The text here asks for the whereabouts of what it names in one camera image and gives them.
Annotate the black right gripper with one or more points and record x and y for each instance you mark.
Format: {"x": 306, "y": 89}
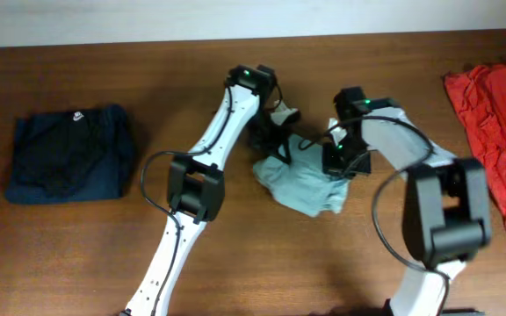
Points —
{"x": 330, "y": 163}

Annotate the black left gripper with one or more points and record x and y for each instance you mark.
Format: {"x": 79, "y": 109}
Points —
{"x": 275, "y": 145}

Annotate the light blue t-shirt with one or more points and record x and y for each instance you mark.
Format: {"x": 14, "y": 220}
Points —
{"x": 301, "y": 184}

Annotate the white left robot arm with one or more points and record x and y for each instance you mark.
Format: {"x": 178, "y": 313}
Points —
{"x": 196, "y": 182}

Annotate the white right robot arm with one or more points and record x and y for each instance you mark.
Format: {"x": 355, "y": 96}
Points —
{"x": 445, "y": 219}

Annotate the folded navy garment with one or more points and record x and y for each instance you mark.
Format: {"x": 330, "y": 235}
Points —
{"x": 71, "y": 156}

